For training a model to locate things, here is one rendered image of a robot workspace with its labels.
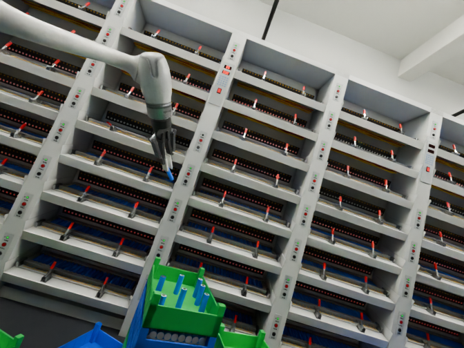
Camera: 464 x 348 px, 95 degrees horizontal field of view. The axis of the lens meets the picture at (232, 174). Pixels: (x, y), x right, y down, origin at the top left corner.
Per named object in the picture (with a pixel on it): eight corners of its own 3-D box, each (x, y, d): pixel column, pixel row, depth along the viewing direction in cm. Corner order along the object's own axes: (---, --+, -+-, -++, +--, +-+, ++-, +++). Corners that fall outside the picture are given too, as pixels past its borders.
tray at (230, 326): (257, 353, 110) (267, 331, 109) (144, 321, 106) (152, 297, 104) (253, 322, 130) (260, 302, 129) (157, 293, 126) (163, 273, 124)
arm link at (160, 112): (176, 101, 79) (177, 117, 82) (159, 97, 83) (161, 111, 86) (157, 106, 73) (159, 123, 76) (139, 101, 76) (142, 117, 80)
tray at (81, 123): (183, 164, 118) (188, 148, 117) (74, 127, 114) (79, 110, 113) (189, 161, 138) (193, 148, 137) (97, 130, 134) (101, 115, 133)
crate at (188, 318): (217, 337, 57) (226, 306, 59) (141, 326, 52) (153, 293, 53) (197, 288, 86) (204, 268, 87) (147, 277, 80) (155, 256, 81)
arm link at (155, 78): (175, 104, 75) (172, 94, 85) (169, 54, 66) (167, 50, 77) (141, 105, 72) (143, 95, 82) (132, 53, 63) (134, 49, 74)
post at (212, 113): (137, 340, 103) (248, 34, 133) (118, 335, 102) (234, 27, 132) (148, 318, 123) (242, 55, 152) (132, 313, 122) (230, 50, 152)
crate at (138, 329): (207, 370, 56) (217, 337, 57) (128, 362, 50) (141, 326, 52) (190, 308, 84) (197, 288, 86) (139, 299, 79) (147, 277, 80)
